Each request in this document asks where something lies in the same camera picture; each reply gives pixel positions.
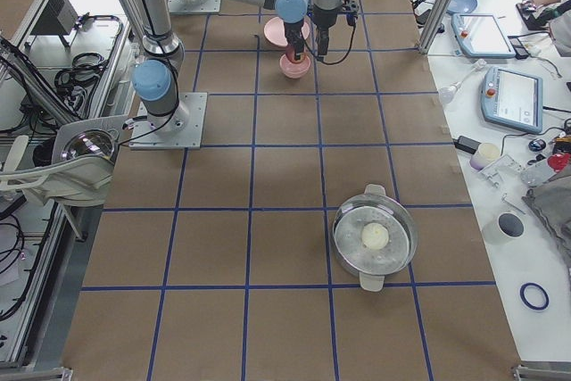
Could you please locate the white steamed bun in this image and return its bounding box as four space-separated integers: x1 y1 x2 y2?
360 222 390 250

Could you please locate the red apple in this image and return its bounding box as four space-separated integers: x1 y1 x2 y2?
289 53 306 63

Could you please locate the glass dome lid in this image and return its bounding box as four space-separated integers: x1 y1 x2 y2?
61 129 115 161

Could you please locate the blue rubber ring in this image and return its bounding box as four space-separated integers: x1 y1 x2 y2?
518 282 550 311

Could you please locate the pink bowl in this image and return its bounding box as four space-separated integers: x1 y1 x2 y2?
279 54 311 79

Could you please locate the far teach pendant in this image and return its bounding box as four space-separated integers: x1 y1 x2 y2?
451 13 516 59

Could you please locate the blue plate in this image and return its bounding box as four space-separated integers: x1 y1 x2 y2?
446 0 478 15

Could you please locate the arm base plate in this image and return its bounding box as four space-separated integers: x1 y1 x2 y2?
128 92 208 150
168 0 221 15

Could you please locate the light bulb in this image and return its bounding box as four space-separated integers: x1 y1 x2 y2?
438 59 487 105

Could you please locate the white purple cup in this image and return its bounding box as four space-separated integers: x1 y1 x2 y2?
469 143 501 170

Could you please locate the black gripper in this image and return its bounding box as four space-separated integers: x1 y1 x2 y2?
311 0 359 55
285 21 324 62

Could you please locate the grey cloth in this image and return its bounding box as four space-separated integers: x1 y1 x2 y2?
522 175 571 271

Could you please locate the steel steamer pot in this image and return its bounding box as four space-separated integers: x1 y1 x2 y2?
331 184 418 292

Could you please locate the teach pendant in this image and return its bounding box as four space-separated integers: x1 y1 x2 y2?
451 13 516 59
480 66 543 135

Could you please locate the black power adapter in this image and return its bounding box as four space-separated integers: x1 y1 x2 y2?
453 136 481 155

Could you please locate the near teach pendant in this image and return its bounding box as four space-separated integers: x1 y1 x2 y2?
480 66 543 135

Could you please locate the white paper cup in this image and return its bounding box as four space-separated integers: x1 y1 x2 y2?
482 211 525 244

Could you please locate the pink plate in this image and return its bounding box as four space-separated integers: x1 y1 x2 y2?
263 16 310 48

